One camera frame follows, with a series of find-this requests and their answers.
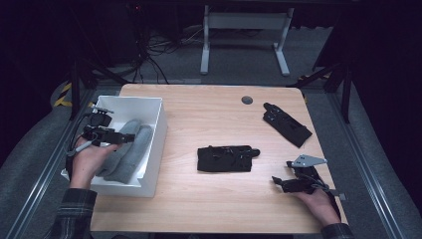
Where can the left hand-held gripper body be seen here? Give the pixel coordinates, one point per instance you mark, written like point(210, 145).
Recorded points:
point(103, 134)

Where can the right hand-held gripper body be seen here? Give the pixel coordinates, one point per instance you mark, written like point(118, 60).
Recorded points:
point(303, 186)

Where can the white storage box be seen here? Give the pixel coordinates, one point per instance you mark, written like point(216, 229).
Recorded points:
point(136, 108)

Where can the person's right hand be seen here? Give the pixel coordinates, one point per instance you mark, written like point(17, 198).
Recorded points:
point(320, 205)

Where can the person's left hand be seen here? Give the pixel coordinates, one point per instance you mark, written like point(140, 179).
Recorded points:
point(86, 164)

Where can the black metal stand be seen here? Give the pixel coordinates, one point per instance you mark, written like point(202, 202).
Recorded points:
point(75, 89)
point(346, 96)

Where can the black glove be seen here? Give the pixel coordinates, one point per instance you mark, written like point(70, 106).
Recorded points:
point(288, 127)
point(222, 159)

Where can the yellow black hazard tape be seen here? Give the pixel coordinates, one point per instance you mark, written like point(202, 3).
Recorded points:
point(63, 98)

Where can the round grey table grommet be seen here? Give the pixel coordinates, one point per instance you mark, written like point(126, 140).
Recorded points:
point(247, 100)

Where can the metal floor rail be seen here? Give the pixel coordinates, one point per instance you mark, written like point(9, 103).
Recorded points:
point(36, 186)
point(368, 172)

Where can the white metal desk frame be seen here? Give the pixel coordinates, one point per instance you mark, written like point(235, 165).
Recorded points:
point(245, 20)

